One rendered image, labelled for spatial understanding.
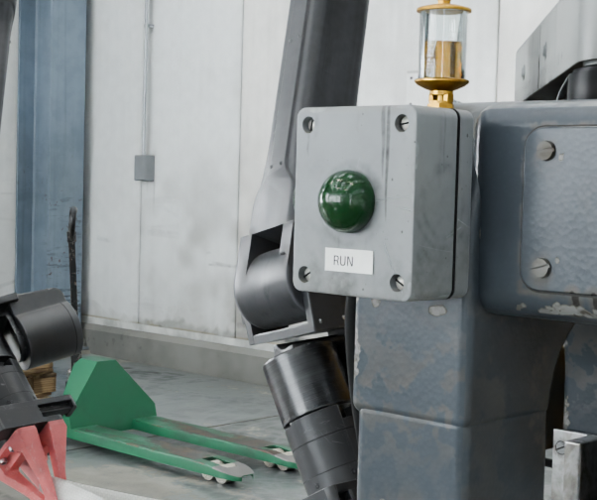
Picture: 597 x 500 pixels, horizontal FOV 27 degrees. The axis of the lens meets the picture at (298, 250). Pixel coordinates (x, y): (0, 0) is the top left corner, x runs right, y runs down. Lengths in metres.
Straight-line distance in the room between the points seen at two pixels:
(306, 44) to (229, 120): 7.30
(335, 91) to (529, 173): 0.39
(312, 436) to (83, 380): 5.41
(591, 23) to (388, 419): 0.25
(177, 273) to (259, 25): 1.81
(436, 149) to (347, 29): 0.41
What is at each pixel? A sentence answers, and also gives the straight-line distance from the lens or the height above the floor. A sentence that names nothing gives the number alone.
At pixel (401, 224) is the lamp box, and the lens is 0.57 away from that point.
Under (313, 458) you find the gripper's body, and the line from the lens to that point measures 0.88.
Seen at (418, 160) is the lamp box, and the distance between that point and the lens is 0.57.
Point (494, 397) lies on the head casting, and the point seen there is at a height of 1.19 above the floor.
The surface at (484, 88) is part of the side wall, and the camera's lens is 6.94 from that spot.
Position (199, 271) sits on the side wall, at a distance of 8.46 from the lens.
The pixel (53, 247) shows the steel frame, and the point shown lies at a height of 0.79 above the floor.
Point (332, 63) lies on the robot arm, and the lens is 0.96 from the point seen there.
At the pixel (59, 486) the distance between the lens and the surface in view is 1.16.
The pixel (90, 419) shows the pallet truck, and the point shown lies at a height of 0.12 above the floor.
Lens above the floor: 1.29
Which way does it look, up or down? 3 degrees down
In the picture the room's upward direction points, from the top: 2 degrees clockwise
